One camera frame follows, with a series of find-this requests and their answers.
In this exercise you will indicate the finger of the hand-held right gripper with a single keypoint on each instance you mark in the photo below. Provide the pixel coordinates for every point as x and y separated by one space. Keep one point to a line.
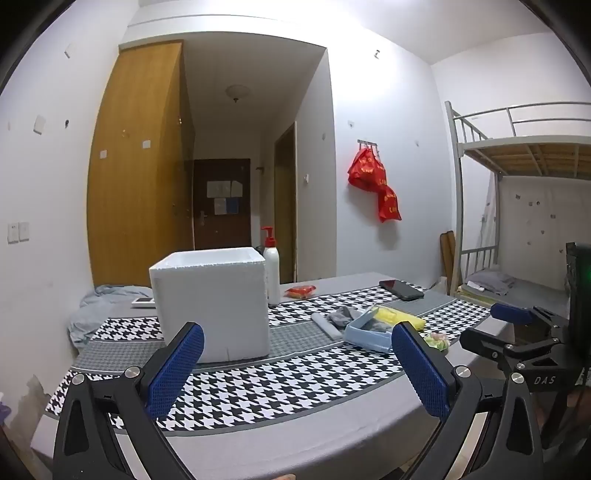
482 346
510 314

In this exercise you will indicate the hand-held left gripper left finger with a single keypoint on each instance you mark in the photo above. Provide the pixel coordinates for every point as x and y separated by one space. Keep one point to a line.
178 369

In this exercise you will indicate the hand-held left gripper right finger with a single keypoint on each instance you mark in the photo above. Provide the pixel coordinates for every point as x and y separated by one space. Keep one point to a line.
420 374

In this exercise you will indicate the small green pink bundle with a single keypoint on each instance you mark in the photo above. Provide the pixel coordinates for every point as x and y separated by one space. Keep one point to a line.
436 341

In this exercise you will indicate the yellow foam net sleeve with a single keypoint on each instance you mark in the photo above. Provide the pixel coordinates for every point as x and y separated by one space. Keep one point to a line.
401 317

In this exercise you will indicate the light blue plastic tray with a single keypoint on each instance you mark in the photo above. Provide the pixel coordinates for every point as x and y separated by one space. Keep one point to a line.
364 340

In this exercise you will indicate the grey sock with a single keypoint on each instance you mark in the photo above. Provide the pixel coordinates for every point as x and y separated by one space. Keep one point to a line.
376 326
344 316

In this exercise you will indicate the white foam box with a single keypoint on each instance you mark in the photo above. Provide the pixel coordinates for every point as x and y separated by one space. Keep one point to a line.
212 304

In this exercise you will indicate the white foam tube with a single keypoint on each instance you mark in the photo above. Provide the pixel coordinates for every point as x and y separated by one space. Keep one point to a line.
325 325

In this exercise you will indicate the grey cloth on bed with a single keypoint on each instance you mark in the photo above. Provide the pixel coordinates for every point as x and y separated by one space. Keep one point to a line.
489 281

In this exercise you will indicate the white flat device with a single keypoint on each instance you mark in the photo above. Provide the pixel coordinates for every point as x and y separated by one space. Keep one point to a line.
143 301

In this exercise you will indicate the leaning wooden boards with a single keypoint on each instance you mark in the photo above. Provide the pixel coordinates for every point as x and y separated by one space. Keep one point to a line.
448 258

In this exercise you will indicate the black smartphone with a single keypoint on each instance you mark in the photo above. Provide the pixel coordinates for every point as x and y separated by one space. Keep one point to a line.
401 290

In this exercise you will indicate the blue grey cloth bundle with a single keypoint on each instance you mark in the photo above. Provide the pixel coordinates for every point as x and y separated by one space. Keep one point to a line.
92 318

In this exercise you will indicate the white lotion pump bottle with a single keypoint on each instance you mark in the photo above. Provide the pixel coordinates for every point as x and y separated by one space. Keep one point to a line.
272 272

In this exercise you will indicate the metal bunk bed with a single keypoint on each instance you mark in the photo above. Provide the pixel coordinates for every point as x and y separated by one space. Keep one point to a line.
526 154

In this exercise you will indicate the red snack packet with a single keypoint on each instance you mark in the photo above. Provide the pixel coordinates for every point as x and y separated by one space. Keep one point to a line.
300 291

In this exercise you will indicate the red plastic bag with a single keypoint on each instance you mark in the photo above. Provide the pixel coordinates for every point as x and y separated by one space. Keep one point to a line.
388 205
364 168

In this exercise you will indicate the blue paper notice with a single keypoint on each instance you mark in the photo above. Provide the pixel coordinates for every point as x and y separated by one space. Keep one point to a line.
231 206

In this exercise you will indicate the dark brown door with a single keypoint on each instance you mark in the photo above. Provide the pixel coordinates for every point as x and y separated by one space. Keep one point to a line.
203 194

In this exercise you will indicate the white paper notice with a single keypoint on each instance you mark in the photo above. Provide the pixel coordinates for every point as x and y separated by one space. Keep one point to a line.
224 189

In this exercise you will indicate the wooden wardrobe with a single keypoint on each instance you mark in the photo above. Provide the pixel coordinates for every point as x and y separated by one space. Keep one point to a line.
134 184

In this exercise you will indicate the round ceiling lamp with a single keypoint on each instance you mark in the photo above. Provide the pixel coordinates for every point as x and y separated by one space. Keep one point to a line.
237 91

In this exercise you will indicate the white wall switch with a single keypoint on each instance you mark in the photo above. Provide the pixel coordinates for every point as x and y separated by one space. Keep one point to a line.
23 231

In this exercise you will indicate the white wall socket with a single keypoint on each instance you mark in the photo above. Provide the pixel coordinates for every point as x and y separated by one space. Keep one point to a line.
13 232

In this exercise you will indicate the metal wall hook rack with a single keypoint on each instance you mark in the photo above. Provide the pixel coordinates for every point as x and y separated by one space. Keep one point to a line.
368 142

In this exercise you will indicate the white wall plate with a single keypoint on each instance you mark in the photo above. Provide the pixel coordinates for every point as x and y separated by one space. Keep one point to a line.
40 124

